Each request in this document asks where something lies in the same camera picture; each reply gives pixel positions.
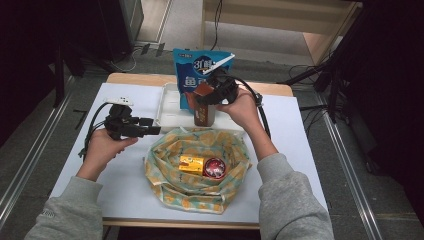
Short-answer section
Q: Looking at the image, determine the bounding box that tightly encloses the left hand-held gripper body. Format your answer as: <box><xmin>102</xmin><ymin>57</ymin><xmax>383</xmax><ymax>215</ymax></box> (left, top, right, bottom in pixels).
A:
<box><xmin>103</xmin><ymin>96</ymin><xmax>142</xmax><ymax>141</ymax></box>

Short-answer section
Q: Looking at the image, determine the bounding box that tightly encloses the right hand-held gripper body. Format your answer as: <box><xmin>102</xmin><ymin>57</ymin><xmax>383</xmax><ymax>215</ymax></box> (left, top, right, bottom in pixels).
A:
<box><xmin>201</xmin><ymin>53</ymin><xmax>241</xmax><ymax>105</ymax></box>

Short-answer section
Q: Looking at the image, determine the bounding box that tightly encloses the brown rectangular box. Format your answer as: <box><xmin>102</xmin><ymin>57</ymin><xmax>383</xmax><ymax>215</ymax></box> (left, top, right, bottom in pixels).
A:
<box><xmin>193</xmin><ymin>82</ymin><xmax>218</xmax><ymax>128</ymax></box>

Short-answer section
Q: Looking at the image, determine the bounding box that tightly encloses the blue snack pouch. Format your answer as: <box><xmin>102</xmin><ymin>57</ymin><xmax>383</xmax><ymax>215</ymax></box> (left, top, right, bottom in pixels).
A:
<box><xmin>172</xmin><ymin>48</ymin><xmax>236</xmax><ymax>112</ymax></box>

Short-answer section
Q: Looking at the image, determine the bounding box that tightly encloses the white plastic tray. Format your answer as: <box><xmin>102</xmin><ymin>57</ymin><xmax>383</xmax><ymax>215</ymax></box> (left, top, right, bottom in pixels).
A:
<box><xmin>154</xmin><ymin>82</ymin><xmax>247</xmax><ymax>134</ymax></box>

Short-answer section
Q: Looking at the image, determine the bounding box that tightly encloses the yellow drink carton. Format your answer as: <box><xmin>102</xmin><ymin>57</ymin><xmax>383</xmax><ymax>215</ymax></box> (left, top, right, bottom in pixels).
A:
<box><xmin>178</xmin><ymin>154</ymin><xmax>205</xmax><ymax>176</ymax></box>

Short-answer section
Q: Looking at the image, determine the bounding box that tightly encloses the red round can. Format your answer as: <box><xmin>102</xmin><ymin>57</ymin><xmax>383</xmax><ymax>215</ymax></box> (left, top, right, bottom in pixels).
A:
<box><xmin>203</xmin><ymin>157</ymin><xmax>228</xmax><ymax>181</ymax></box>

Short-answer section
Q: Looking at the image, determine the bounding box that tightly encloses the green yellow patterned cloth bag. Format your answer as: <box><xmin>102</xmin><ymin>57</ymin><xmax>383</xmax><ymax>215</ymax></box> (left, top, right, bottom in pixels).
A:
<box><xmin>143</xmin><ymin>127</ymin><xmax>253</xmax><ymax>215</ymax></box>

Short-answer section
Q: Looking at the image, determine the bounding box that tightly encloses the person's right hand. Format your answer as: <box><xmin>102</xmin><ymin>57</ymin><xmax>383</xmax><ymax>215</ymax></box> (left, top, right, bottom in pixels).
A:
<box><xmin>215</xmin><ymin>87</ymin><xmax>265</xmax><ymax>135</ymax></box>

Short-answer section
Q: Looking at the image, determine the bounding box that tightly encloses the person's left hand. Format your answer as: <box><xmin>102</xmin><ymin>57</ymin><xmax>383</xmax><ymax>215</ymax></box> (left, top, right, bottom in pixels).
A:
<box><xmin>81</xmin><ymin>128</ymin><xmax>139</xmax><ymax>175</ymax></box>

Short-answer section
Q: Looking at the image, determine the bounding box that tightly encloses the white table mat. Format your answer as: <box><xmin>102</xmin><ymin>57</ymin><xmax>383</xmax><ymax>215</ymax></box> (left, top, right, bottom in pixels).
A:
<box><xmin>49</xmin><ymin>82</ymin><xmax>329</xmax><ymax>224</ymax></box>

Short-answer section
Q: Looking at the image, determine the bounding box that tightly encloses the black metal stand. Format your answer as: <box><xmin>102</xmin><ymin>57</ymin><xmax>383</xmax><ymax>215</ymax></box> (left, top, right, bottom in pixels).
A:
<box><xmin>279</xmin><ymin>33</ymin><xmax>368</xmax><ymax>116</ymax></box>
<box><xmin>52</xmin><ymin>39</ymin><xmax>118</xmax><ymax>108</ymax></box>

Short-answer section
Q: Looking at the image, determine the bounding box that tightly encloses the light wooden bench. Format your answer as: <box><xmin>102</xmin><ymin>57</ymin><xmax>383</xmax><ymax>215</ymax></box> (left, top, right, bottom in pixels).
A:
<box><xmin>199</xmin><ymin>0</ymin><xmax>364</xmax><ymax>66</ymax></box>

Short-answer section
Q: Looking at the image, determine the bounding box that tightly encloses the dark cabinet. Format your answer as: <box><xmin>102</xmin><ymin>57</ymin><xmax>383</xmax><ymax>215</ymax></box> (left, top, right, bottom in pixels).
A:
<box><xmin>94</xmin><ymin>0</ymin><xmax>145</xmax><ymax>63</ymax></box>

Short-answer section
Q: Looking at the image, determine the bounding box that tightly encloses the black curtain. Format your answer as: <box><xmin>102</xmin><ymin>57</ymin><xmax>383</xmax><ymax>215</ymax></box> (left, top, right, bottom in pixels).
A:
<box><xmin>333</xmin><ymin>0</ymin><xmax>424</xmax><ymax>221</ymax></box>

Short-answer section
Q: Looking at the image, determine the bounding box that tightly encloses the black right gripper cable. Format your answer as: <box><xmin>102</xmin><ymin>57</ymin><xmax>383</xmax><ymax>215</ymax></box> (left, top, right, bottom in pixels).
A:
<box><xmin>229</xmin><ymin>75</ymin><xmax>272</xmax><ymax>140</ymax></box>

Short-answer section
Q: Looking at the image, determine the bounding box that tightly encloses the white floor cable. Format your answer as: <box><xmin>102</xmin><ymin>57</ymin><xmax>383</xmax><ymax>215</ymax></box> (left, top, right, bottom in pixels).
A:
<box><xmin>109</xmin><ymin>49</ymin><xmax>138</xmax><ymax>74</ymax></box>

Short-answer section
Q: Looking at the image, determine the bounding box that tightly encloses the black hanging cable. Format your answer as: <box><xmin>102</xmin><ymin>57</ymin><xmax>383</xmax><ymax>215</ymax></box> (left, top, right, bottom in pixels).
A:
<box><xmin>191</xmin><ymin>0</ymin><xmax>224</xmax><ymax>56</ymax></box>

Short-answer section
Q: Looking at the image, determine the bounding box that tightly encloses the metal floor rail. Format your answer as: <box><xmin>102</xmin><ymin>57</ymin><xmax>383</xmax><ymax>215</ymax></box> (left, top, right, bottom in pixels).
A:
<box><xmin>0</xmin><ymin>76</ymin><xmax>76</xmax><ymax>231</ymax></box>
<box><xmin>313</xmin><ymin>89</ymin><xmax>384</xmax><ymax>240</ymax></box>

